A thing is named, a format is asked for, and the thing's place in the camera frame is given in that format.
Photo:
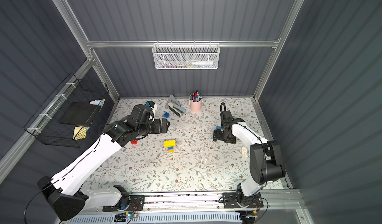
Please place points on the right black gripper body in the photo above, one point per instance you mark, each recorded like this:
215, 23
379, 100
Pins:
224, 133

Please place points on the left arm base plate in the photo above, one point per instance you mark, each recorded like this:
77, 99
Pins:
129, 203

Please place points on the black wire basket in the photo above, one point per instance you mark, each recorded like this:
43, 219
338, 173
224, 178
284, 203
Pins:
45, 126

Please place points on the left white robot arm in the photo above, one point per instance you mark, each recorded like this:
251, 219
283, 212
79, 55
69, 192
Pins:
63, 191

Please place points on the black notebook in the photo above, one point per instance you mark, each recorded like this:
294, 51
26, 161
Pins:
79, 114

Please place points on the pastel eraser block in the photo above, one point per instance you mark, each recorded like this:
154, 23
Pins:
98, 102

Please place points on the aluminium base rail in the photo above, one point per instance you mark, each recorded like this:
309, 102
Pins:
217, 201

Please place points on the white lego plate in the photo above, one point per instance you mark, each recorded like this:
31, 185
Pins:
244, 151

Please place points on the white wire mesh basket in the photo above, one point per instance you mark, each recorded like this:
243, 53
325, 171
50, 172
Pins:
181, 55

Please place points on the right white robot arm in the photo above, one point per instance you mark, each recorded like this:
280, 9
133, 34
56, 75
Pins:
265, 159

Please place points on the pens in cup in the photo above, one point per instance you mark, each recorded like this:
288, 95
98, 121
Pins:
195, 96

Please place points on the yellow sticky notes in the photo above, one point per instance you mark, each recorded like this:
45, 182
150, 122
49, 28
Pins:
80, 132

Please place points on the grey stapler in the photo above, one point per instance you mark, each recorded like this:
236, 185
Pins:
174, 105

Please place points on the pink pen cup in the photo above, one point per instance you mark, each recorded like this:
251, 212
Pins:
195, 106

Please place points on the long yellow lego brick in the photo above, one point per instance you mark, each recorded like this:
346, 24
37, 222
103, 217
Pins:
170, 143

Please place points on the white tube in basket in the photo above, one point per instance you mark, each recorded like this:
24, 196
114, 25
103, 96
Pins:
203, 63

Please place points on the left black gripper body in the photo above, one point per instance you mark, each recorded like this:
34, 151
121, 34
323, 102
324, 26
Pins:
162, 126

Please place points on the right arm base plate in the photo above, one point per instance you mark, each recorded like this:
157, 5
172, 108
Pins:
236, 201

